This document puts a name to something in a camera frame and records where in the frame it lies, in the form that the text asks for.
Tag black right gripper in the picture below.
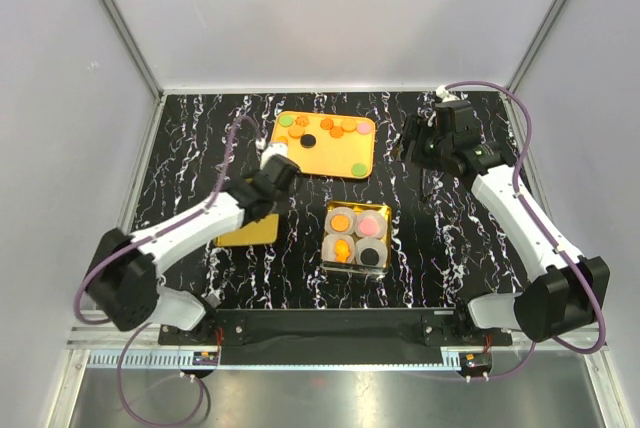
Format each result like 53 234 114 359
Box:
388 114 452 173

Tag gold tin lid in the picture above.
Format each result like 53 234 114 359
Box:
215 214 279 247

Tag orange round cookie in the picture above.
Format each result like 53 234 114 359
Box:
288 126 304 139
330 214 351 232
341 119 357 132

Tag pink round cookie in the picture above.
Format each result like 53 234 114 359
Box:
359 217 379 237
357 122 372 135

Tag black sandwich cookie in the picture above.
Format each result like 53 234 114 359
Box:
300 134 317 148
360 248 380 266

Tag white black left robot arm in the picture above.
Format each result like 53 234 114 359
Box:
82 154 300 344

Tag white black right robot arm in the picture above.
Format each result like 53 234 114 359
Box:
396 100 610 345

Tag green round cookie back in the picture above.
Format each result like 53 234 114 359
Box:
278 115 294 127

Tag green round cookie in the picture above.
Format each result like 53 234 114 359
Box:
351 163 367 177
278 115 294 127

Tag orange plastic tray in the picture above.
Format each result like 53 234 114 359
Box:
271 111 376 179

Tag orange flower cookie back left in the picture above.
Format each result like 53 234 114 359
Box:
295 116 309 127

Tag orange flower cookie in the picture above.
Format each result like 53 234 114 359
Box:
329 126 344 138
320 118 334 130
295 116 309 127

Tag orange flower cookie middle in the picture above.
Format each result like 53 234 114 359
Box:
320 118 334 130

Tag orange flower cookie centre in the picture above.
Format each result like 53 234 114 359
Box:
329 126 344 138

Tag white paper cup back left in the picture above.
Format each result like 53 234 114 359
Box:
325 207 357 235

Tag white paper cup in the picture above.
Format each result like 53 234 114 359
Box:
321 234 355 264
325 207 357 235
355 210 387 239
355 238 388 268

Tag green round cookie front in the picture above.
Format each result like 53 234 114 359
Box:
351 163 367 177

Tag pink round cookie back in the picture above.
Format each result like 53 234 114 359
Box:
357 122 372 135

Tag white paper cup front left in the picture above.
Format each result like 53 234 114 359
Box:
321 234 355 264

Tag orange round cookie back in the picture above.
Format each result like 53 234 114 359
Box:
341 119 357 132

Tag gold cookie tin box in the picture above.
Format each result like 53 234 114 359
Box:
321 201 391 279

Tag white paper cup back right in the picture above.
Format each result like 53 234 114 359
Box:
355 210 387 239

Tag white paper cup front right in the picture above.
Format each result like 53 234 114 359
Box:
355 238 388 268

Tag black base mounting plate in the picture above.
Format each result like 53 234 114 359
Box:
158 308 512 367

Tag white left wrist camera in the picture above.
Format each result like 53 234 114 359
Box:
255 138 288 168

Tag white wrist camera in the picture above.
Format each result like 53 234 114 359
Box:
255 138 288 168
435 85 460 103

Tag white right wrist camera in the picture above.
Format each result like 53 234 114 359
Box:
435 85 460 103

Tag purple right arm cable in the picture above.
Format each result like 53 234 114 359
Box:
439 80 609 379

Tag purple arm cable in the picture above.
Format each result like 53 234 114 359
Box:
73 115 266 424
439 80 609 379

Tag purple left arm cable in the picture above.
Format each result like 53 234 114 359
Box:
73 115 266 424

